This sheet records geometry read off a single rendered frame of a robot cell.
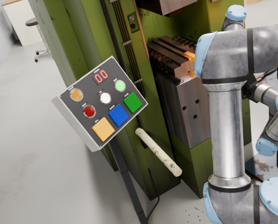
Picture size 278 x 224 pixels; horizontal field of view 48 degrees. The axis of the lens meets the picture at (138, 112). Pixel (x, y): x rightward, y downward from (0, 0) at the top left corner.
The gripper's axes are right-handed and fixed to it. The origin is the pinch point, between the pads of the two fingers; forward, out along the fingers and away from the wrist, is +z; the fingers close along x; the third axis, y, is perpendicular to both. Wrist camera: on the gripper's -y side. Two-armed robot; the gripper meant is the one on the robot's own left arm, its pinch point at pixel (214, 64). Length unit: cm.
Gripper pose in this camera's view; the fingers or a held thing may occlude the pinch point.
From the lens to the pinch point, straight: 154.9
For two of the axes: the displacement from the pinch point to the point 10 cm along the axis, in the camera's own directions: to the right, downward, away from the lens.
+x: 8.7, -4.4, 2.5
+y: 5.0, 7.5, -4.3
